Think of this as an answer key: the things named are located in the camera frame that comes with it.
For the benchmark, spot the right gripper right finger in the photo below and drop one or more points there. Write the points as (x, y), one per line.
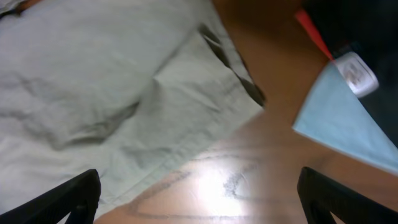
(323, 199)

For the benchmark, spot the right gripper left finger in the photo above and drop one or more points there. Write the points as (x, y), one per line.
(77, 199)

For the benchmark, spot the khaki cargo shorts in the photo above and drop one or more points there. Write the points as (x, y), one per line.
(133, 89)

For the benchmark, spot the light blue cloth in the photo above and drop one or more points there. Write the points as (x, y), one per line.
(332, 115)

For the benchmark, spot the black printed cycling jersey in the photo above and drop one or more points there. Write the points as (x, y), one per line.
(360, 37)

